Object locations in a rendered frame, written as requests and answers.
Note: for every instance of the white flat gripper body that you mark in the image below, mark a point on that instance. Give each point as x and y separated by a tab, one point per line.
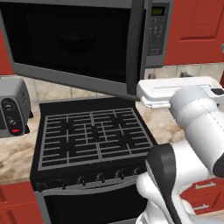
160	90

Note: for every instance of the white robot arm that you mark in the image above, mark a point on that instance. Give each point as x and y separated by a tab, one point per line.
198	125

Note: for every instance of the microwave door with dark glass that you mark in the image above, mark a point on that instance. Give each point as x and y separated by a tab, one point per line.
132	43

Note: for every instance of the grey microwave oven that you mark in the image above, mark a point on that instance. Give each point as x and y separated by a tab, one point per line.
157	35

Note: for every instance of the dark bowl with food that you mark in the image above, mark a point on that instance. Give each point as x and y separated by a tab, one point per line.
76	43

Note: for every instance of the black stove with grey grates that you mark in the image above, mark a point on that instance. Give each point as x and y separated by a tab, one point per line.
96	134

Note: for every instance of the black stove knob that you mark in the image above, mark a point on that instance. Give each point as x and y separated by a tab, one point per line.
82	180
137	170
120	173
40	185
63	183
101	176

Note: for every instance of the red drawer front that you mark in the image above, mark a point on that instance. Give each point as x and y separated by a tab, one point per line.
210	191
213	205

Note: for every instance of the black oven door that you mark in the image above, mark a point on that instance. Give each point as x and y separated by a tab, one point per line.
96	208

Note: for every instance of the grey toaster with black dials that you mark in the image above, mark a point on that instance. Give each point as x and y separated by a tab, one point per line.
13	108

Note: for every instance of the red base cupboard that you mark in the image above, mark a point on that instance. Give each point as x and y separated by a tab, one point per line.
17	204

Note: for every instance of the red wall cupboard door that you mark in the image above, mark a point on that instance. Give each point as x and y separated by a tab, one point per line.
5	58
195	29

